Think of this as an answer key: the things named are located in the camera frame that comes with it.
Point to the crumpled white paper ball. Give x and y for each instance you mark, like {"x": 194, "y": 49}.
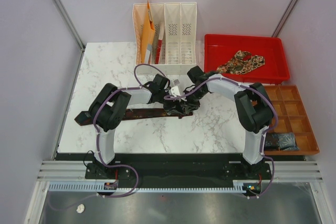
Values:
{"x": 80, "y": 209}

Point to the red plastic bin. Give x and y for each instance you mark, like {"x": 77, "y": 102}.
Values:
{"x": 219, "y": 49}

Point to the white cable duct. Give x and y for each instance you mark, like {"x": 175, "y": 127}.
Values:
{"x": 104, "y": 187}

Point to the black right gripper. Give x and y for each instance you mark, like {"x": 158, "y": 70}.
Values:
{"x": 190, "y": 106}

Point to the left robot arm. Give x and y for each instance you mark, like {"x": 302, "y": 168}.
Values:
{"x": 110, "y": 106}

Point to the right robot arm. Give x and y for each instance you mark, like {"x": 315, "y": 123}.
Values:
{"x": 254, "y": 109}

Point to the red white booklet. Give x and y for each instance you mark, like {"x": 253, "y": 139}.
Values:
{"x": 159, "y": 42}

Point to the floral cream patterned tie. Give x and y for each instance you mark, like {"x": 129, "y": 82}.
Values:
{"x": 241, "y": 63}

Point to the orange envelope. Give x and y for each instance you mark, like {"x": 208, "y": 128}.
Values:
{"x": 148, "y": 31}

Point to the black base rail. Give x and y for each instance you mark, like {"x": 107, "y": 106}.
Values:
{"x": 178, "y": 169}

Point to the white file organizer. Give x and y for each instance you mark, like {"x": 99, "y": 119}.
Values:
{"x": 178, "y": 53}

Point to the dark rolled tie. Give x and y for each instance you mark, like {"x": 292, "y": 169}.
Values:
{"x": 272, "y": 142}

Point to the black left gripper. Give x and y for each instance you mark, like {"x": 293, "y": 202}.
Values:
{"x": 172, "y": 107}

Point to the brown compartment tray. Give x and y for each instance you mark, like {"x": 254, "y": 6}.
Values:
{"x": 292, "y": 118}

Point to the grey folder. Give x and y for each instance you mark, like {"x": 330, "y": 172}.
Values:
{"x": 148, "y": 54}

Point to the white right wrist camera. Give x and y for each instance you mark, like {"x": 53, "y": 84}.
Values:
{"x": 175, "y": 91}

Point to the dark red patterned tie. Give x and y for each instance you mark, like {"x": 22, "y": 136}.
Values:
{"x": 83, "y": 118}

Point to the blue-grey rolled tie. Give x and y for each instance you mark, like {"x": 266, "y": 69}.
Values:
{"x": 287, "y": 142}

